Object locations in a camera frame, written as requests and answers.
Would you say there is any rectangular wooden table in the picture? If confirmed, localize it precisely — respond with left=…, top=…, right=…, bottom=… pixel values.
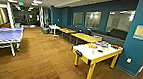
left=69, top=31, right=103, bottom=48
left=58, top=26, right=78, bottom=41

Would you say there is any interior glass window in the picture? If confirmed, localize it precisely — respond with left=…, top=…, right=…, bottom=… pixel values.
left=84, top=10, right=103, bottom=30
left=72, top=11, right=85, bottom=26
left=105, top=9, right=137, bottom=35

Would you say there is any white round table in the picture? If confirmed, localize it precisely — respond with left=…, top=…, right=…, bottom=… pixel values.
left=47, top=23, right=62, bottom=37

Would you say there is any grey bin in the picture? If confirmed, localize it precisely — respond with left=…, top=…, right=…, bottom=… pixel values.
left=41, top=25, right=51, bottom=35

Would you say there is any dark grey sofa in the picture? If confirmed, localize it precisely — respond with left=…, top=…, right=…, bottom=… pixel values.
left=90, top=25, right=129, bottom=48

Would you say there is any white pillar outlet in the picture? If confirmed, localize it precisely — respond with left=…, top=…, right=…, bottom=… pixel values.
left=126, top=56, right=133, bottom=64

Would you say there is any green exit sign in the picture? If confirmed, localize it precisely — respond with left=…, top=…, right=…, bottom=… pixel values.
left=17, top=1, right=25, bottom=6

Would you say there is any blue ping pong table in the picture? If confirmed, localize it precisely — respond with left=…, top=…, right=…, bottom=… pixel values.
left=0, top=25, right=24, bottom=58

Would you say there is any yellow pillar sign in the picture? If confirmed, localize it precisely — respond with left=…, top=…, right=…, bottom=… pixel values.
left=133, top=24, right=143, bottom=41

